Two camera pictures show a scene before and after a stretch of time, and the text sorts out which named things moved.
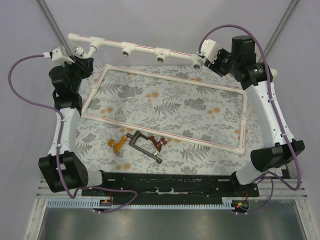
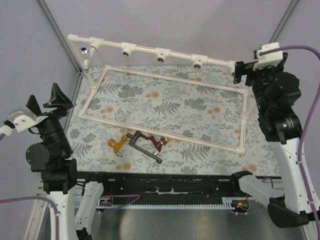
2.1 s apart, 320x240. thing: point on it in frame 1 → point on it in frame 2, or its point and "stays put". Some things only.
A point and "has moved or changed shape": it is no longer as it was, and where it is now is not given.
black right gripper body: x=215 y=66 → x=249 y=75
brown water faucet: x=158 y=144 stays put
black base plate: x=170 y=185 stays put
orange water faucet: x=117 y=146 stays put
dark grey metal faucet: x=134 y=137 stays put
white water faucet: x=79 y=51 has moved or changed shape
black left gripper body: x=83 y=63 → x=50 y=114
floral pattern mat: x=164 y=119 stays put
